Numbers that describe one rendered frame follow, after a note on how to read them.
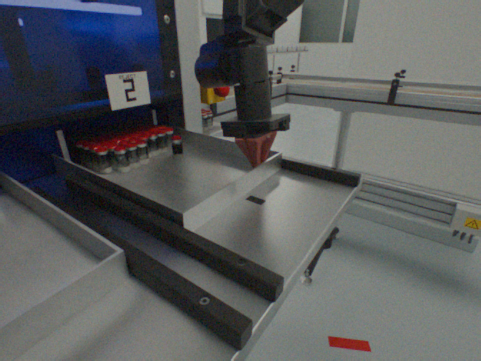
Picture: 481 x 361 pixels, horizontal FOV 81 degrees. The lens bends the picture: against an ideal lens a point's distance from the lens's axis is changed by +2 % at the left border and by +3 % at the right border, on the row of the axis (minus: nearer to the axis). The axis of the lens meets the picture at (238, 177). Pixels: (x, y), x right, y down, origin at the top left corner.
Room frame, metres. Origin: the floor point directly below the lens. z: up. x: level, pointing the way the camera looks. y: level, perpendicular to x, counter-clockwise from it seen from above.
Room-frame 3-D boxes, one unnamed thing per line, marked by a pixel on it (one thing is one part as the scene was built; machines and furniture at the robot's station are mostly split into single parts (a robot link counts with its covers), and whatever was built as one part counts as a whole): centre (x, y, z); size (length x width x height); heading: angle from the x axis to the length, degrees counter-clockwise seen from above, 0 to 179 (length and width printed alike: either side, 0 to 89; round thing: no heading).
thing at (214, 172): (0.49, 0.13, 0.90); 0.34 x 0.26 x 0.04; 54
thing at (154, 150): (0.54, 0.20, 0.90); 0.18 x 0.02 x 0.05; 144
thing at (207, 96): (0.76, 0.08, 0.99); 0.08 x 0.07 x 0.07; 54
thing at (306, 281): (1.23, -0.47, 0.07); 0.50 x 0.08 x 0.14; 144
